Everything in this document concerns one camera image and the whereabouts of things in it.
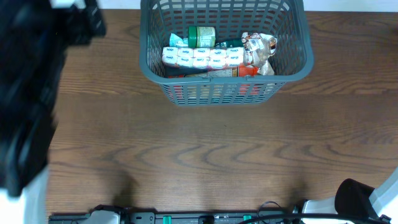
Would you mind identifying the mint green snack packet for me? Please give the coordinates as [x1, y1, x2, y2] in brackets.
[169, 33, 188, 48]

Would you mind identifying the green Nescafe coffee bag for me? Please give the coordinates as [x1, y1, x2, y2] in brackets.
[164, 39, 243, 69]

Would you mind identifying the green lidded jar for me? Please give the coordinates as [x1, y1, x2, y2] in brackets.
[188, 26, 216, 48]

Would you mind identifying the multipack of small cartons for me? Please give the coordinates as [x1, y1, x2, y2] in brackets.
[162, 47, 244, 70]

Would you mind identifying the orange spaghetti packet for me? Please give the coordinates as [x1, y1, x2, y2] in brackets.
[164, 65, 259, 78]

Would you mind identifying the beige brown snack bag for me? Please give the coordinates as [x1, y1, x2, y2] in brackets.
[241, 32, 278, 76]

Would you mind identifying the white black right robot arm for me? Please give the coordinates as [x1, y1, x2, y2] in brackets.
[294, 170, 397, 224]

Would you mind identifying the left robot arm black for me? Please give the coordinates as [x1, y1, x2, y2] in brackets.
[1, 0, 106, 223]

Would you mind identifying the grey plastic basket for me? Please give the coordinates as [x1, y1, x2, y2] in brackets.
[139, 0, 314, 106]

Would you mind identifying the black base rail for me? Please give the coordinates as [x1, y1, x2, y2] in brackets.
[48, 210, 288, 224]

